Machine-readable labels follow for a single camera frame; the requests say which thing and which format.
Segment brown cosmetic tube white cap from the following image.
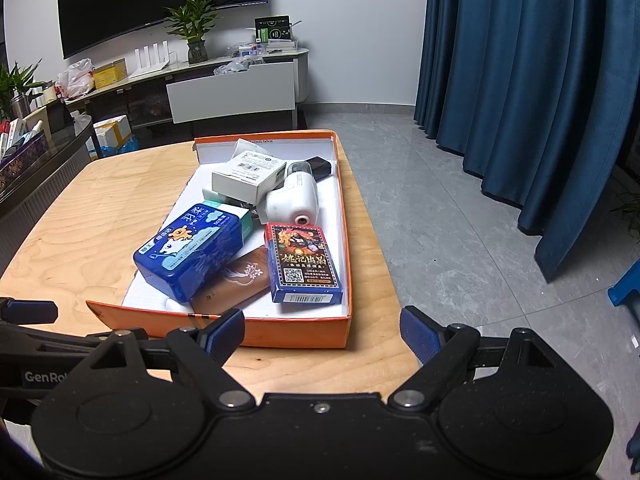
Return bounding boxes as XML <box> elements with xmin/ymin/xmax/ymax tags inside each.
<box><xmin>190</xmin><ymin>246</ymin><xmax>269</xmax><ymax>315</ymax></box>

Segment blue tissue pack box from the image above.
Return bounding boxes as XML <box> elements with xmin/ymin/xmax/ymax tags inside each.
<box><xmin>134</xmin><ymin>202</ymin><xmax>244</xmax><ymax>304</ymax></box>

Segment dark playing card box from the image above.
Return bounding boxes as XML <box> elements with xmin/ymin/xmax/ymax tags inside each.
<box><xmin>264</xmin><ymin>222</ymin><xmax>343</xmax><ymax>306</ymax></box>

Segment teal band-aid box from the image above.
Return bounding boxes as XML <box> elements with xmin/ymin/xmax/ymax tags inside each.
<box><xmin>202</xmin><ymin>188</ymin><xmax>254</xmax><ymax>243</ymax></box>

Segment white plug-in vaporizer with bottle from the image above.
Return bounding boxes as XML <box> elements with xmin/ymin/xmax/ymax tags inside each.
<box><xmin>265</xmin><ymin>160</ymin><xmax>319</xmax><ymax>226</ymax></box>

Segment white small carton box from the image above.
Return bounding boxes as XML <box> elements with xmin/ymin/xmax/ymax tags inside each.
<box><xmin>212</xmin><ymin>151</ymin><xmax>286</xmax><ymax>206</ymax></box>

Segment black power adapter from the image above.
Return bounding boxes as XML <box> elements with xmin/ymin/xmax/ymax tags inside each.
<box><xmin>306</xmin><ymin>156</ymin><xmax>332</xmax><ymax>182</ymax></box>

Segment purple tray of boxes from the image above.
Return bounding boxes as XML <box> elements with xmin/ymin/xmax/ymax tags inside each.
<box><xmin>0</xmin><ymin>120</ymin><xmax>49</xmax><ymax>192</ymax></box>

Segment black round side table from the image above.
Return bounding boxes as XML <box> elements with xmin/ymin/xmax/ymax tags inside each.
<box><xmin>1</xmin><ymin>115</ymin><xmax>98</xmax><ymax>272</ymax></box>

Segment cardboard boxes on floor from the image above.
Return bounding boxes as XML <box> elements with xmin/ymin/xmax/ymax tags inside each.
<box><xmin>93</xmin><ymin>115</ymin><xmax>139</xmax><ymax>157</ymax></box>

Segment left potted plant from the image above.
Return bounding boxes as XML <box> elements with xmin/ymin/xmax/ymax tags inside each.
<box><xmin>0</xmin><ymin>61</ymin><xmax>46</xmax><ymax>120</ymax></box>

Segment white plastic bag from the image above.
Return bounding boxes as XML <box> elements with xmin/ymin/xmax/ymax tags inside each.
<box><xmin>55</xmin><ymin>58</ymin><xmax>94</xmax><ymax>100</ymax></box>

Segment yellow box on cabinet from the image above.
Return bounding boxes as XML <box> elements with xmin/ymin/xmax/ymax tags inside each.
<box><xmin>92</xmin><ymin>58</ymin><xmax>128</xmax><ymax>90</ymax></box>

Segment white tv cabinet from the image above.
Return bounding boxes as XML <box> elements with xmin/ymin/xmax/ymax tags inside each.
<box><xmin>67</xmin><ymin>48</ymin><xmax>309</xmax><ymax>129</ymax></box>

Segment white wifi router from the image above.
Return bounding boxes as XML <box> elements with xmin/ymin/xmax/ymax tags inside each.
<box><xmin>129</xmin><ymin>40</ymin><xmax>170</xmax><ymax>78</ymax></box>

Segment blue curtain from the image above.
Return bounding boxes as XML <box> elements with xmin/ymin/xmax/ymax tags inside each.
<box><xmin>414</xmin><ymin>0</ymin><xmax>639</xmax><ymax>281</ymax></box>

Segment black green display box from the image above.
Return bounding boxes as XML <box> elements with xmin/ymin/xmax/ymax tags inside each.
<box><xmin>254</xmin><ymin>15</ymin><xmax>292</xmax><ymax>44</ymax></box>

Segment potted green plant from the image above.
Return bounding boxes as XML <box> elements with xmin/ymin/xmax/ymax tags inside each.
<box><xmin>165</xmin><ymin>0</ymin><xmax>218</xmax><ymax>64</ymax></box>

